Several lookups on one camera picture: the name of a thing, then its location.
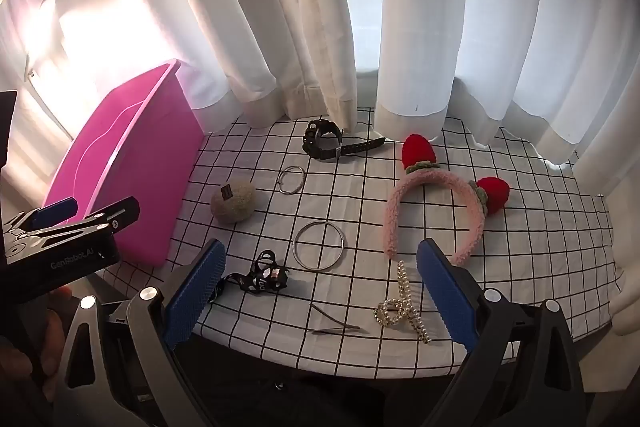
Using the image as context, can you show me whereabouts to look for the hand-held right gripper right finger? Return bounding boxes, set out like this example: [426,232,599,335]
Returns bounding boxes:
[416,238,588,427]

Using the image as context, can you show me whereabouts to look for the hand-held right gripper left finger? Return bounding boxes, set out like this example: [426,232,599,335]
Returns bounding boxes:
[52,238,226,427]

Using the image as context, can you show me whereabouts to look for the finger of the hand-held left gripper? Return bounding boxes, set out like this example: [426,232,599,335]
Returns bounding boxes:
[5,196,141,258]
[2,198,80,239]

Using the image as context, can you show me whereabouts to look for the pink plastic bin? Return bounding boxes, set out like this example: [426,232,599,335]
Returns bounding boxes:
[41,58,205,267]

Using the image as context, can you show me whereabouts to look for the small thin silver bangle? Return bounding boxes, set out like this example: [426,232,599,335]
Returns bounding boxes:
[277,165,305,196]

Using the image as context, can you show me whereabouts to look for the black wrist watch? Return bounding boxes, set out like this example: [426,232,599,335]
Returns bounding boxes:
[301,118,387,162]

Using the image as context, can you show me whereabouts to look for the person's left hand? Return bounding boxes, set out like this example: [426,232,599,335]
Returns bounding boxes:
[0,286,69,382]

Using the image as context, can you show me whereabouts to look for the pearl hair clip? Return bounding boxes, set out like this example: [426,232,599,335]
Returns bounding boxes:
[375,260,432,345]

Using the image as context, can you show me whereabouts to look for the white black checkered tablecloth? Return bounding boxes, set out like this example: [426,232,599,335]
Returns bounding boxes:
[95,107,626,380]

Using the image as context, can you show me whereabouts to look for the beige fuzzy ball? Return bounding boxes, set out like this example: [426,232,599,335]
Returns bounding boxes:
[210,179,257,224]

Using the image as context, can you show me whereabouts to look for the thin metal hair pin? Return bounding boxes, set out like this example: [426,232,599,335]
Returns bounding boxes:
[306,303,362,335]

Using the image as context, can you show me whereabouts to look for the large silver bangle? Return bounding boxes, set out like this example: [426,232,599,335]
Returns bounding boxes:
[292,221,347,271]

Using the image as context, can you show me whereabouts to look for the pink fuzzy strawberry headband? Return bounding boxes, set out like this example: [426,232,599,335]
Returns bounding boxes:
[384,134,512,267]

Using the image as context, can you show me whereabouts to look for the white curtain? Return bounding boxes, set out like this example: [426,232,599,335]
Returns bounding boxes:
[374,0,640,338]
[97,0,282,130]

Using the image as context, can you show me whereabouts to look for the cream curtain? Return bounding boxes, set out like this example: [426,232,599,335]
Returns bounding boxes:
[277,0,360,134]

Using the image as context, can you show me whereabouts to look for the black printed hair tie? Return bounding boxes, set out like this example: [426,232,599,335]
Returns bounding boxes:
[210,249,292,303]

